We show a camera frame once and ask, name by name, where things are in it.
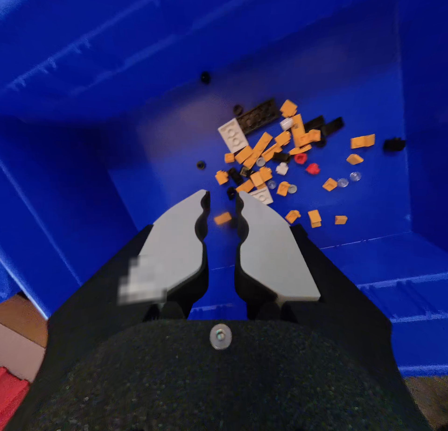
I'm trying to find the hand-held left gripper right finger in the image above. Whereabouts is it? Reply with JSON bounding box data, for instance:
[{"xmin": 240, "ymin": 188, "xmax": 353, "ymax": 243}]
[{"xmin": 234, "ymin": 191, "xmax": 321, "ymax": 320}]

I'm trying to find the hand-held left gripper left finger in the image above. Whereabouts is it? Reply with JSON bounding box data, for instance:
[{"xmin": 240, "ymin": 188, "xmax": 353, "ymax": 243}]
[{"xmin": 137, "ymin": 189, "xmax": 211, "ymax": 320}]

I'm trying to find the pile of lego pieces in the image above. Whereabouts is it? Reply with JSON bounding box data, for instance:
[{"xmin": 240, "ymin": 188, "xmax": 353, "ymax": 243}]
[{"xmin": 196, "ymin": 72, "xmax": 406, "ymax": 228}]

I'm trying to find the blue plastic bin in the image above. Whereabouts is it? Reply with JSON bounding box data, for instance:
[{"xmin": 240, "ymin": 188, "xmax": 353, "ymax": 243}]
[{"xmin": 0, "ymin": 0, "xmax": 448, "ymax": 379}]

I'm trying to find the white lego plate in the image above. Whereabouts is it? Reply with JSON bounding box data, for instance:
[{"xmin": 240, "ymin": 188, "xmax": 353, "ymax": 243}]
[{"xmin": 218, "ymin": 118, "xmax": 245, "ymax": 154}]

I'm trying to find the long black lego plate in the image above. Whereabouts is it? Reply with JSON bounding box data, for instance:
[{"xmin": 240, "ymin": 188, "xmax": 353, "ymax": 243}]
[{"xmin": 236, "ymin": 98, "xmax": 281, "ymax": 136}]

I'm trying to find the red and white cardboard box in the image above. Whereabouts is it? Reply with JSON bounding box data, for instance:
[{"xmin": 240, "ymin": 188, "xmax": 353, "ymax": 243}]
[{"xmin": 0, "ymin": 294, "xmax": 48, "ymax": 419}]

